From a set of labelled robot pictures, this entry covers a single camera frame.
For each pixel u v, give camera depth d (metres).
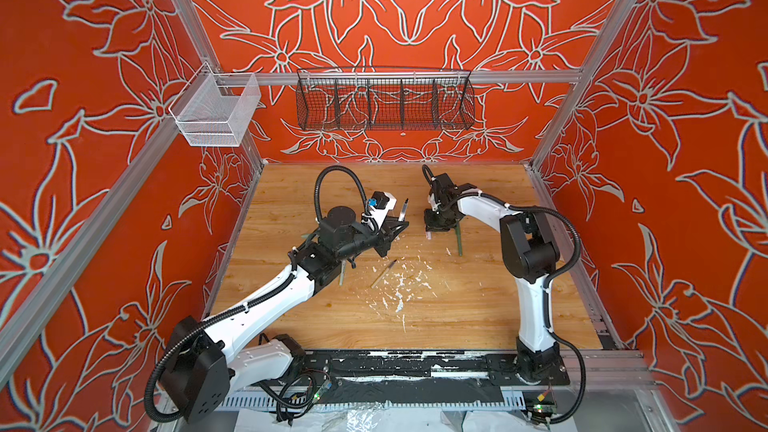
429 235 0.98
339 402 0.70
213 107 0.93
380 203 0.60
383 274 0.90
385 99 0.97
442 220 0.86
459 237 0.98
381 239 0.62
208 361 0.38
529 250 0.55
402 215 0.68
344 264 0.60
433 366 0.74
